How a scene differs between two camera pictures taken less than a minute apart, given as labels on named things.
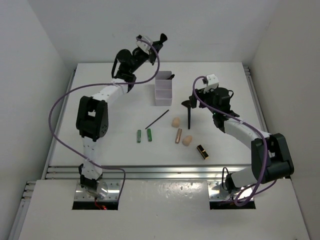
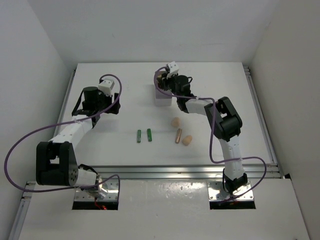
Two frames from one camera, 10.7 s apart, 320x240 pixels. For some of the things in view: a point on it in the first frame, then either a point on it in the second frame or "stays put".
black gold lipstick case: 202,152 -> 159,79
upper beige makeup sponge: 176,122 stays put
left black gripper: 152,52 -> 114,108
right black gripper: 201,94 -> 165,81
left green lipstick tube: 138,140 stays put
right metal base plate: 216,192 stays put
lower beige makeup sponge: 187,140 stays put
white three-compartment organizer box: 163,88 stays put
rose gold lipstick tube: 178,136 stays put
